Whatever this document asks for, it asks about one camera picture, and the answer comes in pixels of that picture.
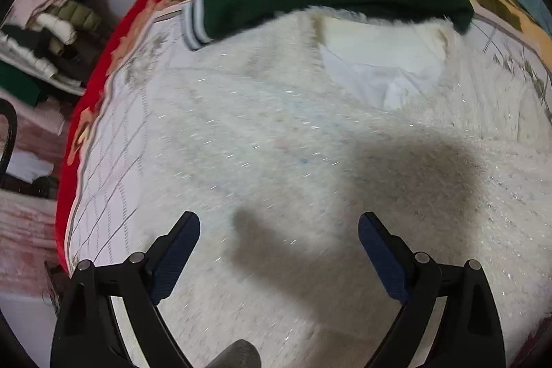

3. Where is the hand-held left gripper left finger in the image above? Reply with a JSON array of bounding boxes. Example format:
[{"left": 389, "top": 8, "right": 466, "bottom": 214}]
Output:
[{"left": 50, "top": 211, "right": 201, "bottom": 368}]

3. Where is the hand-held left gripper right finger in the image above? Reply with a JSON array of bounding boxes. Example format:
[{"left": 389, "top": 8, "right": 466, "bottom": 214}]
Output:
[{"left": 358, "top": 211, "right": 506, "bottom": 368}]

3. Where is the white fuzzy sweater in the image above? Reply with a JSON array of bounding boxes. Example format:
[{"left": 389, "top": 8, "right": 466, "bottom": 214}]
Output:
[{"left": 92, "top": 5, "right": 552, "bottom": 368}]

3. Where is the pile of clothes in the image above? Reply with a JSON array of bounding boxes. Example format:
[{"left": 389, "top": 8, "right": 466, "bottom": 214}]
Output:
[{"left": 0, "top": 0, "right": 115, "bottom": 107}]

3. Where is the red floral bed blanket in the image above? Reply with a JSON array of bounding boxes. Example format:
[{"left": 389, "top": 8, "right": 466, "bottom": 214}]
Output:
[{"left": 55, "top": 0, "right": 552, "bottom": 278}]

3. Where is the black curved tube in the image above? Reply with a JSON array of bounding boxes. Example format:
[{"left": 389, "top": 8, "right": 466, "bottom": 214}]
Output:
[{"left": 0, "top": 100, "right": 19, "bottom": 179}]

